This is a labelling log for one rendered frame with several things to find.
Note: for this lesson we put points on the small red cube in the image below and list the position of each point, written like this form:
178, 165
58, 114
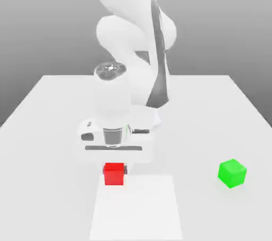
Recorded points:
114, 174

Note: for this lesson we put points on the small green cube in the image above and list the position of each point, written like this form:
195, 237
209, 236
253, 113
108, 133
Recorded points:
232, 173

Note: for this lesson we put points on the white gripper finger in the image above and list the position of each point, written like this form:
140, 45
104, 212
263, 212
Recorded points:
125, 169

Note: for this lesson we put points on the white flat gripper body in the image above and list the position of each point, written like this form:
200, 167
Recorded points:
93, 153

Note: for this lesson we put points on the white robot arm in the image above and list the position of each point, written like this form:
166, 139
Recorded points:
131, 32

